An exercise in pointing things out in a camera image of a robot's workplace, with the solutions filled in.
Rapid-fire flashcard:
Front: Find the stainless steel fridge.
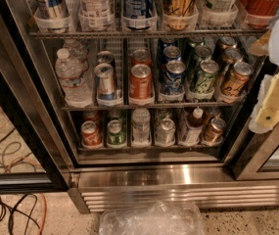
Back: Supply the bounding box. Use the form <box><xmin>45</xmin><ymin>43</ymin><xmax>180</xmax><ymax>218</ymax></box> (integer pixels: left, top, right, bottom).
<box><xmin>0</xmin><ymin>0</ymin><xmax>279</xmax><ymax>213</ymax></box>

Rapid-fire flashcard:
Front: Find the red cola can top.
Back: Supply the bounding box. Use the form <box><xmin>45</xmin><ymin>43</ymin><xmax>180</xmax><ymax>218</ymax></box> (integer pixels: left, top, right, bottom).
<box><xmin>239</xmin><ymin>0</ymin><xmax>279</xmax><ymax>28</ymax></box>

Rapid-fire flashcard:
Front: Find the left sliding glass door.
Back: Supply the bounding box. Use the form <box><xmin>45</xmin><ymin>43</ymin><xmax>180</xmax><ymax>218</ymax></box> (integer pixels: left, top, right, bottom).
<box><xmin>0</xmin><ymin>41</ymin><xmax>70</xmax><ymax>194</ymax></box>

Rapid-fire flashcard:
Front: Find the orange cable on floor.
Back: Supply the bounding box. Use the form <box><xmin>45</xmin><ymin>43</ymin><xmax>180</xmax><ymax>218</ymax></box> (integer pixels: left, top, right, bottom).
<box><xmin>0</xmin><ymin>110</ymin><xmax>48</xmax><ymax>235</ymax></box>

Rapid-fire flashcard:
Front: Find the red can bottom rear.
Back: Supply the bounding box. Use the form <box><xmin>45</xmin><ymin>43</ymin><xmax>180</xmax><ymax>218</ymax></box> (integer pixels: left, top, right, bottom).
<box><xmin>83</xmin><ymin>110</ymin><xmax>100</xmax><ymax>123</ymax></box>

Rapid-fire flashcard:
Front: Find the sliding glass door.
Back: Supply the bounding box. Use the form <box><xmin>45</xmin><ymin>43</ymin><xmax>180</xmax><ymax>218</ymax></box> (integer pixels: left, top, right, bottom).
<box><xmin>0</xmin><ymin>41</ymin><xmax>70</xmax><ymax>194</ymax></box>
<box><xmin>233</xmin><ymin>123</ymin><xmax>279</xmax><ymax>180</ymax></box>

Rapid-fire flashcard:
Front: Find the red can bottom front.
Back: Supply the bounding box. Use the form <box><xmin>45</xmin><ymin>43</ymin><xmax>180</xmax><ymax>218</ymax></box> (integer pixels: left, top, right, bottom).
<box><xmin>80</xmin><ymin>120</ymin><xmax>102</xmax><ymax>146</ymax></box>

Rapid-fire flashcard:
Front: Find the tall blue silver can top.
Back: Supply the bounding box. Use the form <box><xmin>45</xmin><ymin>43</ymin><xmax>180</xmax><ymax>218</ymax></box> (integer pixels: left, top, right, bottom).
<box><xmin>35</xmin><ymin>0</ymin><xmax>69</xmax><ymax>33</ymax></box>

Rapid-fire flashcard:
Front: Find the black cable on floor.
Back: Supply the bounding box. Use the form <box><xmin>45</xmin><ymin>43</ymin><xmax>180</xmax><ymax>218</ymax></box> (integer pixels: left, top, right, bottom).
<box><xmin>0</xmin><ymin>103</ymin><xmax>42</xmax><ymax>235</ymax></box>

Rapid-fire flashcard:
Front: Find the copper can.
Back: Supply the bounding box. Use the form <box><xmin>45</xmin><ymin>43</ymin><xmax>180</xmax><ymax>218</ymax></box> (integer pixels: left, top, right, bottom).
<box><xmin>205</xmin><ymin>107</ymin><xmax>221</xmax><ymax>119</ymax></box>
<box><xmin>203</xmin><ymin>117</ymin><xmax>226</xmax><ymax>142</ymax></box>

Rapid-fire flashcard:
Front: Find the silver blue can front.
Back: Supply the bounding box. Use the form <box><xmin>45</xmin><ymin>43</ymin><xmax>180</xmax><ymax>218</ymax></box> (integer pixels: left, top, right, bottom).
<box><xmin>94</xmin><ymin>63</ymin><xmax>116</xmax><ymax>100</ymax></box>

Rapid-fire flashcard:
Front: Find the silver can bottom front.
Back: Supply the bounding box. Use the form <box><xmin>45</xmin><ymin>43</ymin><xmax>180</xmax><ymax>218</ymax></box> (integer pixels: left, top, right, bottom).
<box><xmin>157</xmin><ymin>118</ymin><xmax>175</xmax><ymax>146</ymax></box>

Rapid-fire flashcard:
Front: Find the blue can middle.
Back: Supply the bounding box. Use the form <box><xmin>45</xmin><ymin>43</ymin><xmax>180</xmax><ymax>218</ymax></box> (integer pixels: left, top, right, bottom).
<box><xmin>162</xmin><ymin>46</ymin><xmax>182</xmax><ymax>64</ymax></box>

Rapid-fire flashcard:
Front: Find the orange soda can front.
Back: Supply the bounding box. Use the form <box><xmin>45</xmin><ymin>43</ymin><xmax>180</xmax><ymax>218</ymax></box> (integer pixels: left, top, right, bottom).
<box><xmin>130</xmin><ymin>64</ymin><xmax>152</xmax><ymax>99</ymax></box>

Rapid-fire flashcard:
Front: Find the rear water bottle middle shelf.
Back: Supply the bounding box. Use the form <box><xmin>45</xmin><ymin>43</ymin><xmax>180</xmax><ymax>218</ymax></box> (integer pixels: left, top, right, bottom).
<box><xmin>64</xmin><ymin>39</ymin><xmax>89</xmax><ymax>71</ymax></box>

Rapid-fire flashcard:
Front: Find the brown juice bottle white cap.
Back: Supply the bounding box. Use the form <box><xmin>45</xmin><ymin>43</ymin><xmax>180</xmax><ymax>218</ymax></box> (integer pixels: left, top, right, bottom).
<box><xmin>179</xmin><ymin>108</ymin><xmax>204</xmax><ymax>146</ymax></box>

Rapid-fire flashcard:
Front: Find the white label bottle top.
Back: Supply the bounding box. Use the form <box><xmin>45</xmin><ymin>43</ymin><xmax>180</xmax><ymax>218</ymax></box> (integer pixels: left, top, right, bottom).
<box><xmin>80</xmin><ymin>0</ymin><xmax>115</xmax><ymax>30</ymax></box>

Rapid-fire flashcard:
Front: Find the copper can bottom front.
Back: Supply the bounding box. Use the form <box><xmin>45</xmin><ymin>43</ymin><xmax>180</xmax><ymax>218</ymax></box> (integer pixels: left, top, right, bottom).
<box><xmin>203</xmin><ymin>117</ymin><xmax>226</xmax><ymax>142</ymax></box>

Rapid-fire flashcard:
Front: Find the orange soda can rear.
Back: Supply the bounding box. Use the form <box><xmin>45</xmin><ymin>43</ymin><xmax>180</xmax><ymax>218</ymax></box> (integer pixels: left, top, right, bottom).
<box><xmin>130</xmin><ymin>49</ymin><xmax>152</xmax><ymax>67</ymax></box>

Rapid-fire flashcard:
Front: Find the green can bottom rear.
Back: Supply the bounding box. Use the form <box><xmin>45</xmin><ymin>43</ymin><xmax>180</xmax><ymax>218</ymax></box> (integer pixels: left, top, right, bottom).
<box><xmin>109</xmin><ymin>110</ymin><xmax>124</xmax><ymax>121</ymax></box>

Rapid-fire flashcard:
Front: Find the silver can bottom rear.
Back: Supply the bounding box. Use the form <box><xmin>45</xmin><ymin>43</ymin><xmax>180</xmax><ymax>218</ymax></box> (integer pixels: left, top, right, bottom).
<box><xmin>155</xmin><ymin>108</ymin><xmax>172</xmax><ymax>120</ymax></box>

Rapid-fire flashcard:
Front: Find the silver blue can rear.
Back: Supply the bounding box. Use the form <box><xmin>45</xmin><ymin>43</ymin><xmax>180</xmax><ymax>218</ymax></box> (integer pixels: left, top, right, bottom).
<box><xmin>96</xmin><ymin>50</ymin><xmax>115</xmax><ymax>66</ymax></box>

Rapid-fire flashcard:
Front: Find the orange soda can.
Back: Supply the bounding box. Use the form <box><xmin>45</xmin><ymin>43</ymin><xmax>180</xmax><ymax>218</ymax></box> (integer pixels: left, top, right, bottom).
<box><xmin>130</xmin><ymin>49</ymin><xmax>152</xmax><ymax>67</ymax></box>
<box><xmin>130</xmin><ymin>64</ymin><xmax>152</xmax><ymax>99</ymax></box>

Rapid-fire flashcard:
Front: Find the tall gold can top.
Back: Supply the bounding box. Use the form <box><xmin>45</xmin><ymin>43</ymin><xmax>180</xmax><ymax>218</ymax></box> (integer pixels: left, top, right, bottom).
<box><xmin>162</xmin><ymin>0</ymin><xmax>196</xmax><ymax>30</ymax></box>

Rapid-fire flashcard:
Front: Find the blue white can top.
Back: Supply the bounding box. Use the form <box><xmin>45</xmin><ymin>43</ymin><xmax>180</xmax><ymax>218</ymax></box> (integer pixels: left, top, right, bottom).
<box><xmin>123</xmin><ymin>0</ymin><xmax>154</xmax><ymax>30</ymax></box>

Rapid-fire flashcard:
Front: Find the green can bottom front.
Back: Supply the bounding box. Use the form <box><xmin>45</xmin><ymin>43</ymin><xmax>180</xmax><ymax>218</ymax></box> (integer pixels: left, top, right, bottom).
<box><xmin>107</xmin><ymin>119</ymin><xmax>126</xmax><ymax>146</ymax></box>

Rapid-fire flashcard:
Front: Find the copper can bottom rear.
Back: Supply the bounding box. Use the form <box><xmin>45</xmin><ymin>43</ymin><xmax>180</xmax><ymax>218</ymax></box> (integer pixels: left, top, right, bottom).
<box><xmin>205</xmin><ymin>107</ymin><xmax>221</xmax><ymax>119</ymax></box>

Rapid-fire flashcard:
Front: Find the front water bottle middle shelf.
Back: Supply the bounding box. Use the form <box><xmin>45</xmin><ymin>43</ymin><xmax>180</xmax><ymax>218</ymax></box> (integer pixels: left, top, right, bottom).
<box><xmin>55</xmin><ymin>48</ymin><xmax>92</xmax><ymax>108</ymax></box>

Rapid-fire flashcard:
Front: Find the green can middle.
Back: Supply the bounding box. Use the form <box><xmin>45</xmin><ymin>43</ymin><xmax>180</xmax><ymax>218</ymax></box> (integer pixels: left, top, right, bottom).
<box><xmin>189</xmin><ymin>45</ymin><xmax>212</xmax><ymax>68</ymax></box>

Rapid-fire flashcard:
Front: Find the gold can middle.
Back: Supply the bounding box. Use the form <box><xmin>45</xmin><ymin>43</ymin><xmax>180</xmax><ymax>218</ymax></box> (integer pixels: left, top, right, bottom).
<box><xmin>218</xmin><ymin>48</ymin><xmax>243</xmax><ymax>71</ymax></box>

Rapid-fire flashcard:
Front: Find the gold can front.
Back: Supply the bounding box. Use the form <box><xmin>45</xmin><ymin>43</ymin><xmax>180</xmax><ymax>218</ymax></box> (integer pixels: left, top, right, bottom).
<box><xmin>220</xmin><ymin>62</ymin><xmax>254</xmax><ymax>97</ymax></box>

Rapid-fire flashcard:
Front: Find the gold can rear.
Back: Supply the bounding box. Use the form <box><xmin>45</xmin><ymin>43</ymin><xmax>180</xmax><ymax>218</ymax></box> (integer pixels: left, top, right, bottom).
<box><xmin>215</xmin><ymin>36</ymin><xmax>237</xmax><ymax>53</ymax></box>

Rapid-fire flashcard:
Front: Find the clear water bottle bottom shelf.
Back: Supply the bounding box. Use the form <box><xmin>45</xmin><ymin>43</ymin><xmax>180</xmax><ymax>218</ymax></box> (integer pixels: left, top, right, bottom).
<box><xmin>131</xmin><ymin>108</ymin><xmax>151</xmax><ymax>147</ymax></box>

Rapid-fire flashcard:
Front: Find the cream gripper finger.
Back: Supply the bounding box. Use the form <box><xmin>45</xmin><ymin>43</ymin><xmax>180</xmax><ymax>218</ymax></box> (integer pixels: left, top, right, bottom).
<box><xmin>248</xmin><ymin>29</ymin><xmax>271</xmax><ymax>57</ymax></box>
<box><xmin>249</xmin><ymin>72</ymin><xmax>279</xmax><ymax>134</ymax></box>

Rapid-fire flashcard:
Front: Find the right sliding glass door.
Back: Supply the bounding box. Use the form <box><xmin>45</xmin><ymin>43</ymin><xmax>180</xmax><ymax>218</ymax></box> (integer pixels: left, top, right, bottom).
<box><xmin>233</xmin><ymin>123</ymin><xmax>279</xmax><ymax>180</ymax></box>

